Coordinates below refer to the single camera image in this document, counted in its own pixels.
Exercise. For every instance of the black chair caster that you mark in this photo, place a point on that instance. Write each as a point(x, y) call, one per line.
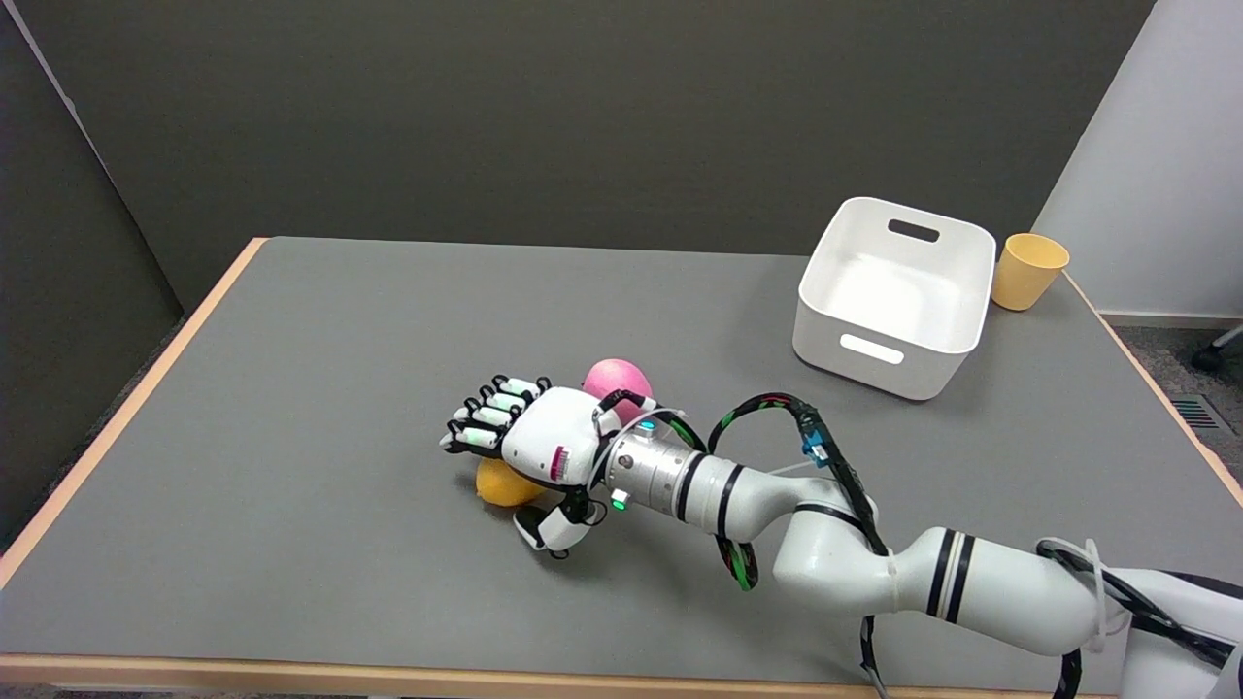
point(1212, 355)

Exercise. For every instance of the white plastic bin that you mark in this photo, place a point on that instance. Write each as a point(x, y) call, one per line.
point(893, 296)

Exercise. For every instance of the pink round fruit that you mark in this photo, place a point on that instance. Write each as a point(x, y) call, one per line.
point(621, 379)

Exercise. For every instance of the yellow lemon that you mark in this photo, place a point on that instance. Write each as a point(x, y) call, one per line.
point(503, 483)

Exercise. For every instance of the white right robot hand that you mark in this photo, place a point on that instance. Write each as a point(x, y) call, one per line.
point(544, 442)

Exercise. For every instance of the yellow plastic cup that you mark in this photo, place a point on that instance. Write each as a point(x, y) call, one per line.
point(1027, 271)

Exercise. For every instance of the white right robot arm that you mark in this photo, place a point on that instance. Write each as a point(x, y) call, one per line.
point(874, 553)

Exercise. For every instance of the floor vent grille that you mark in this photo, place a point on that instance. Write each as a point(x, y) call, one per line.
point(1196, 414)

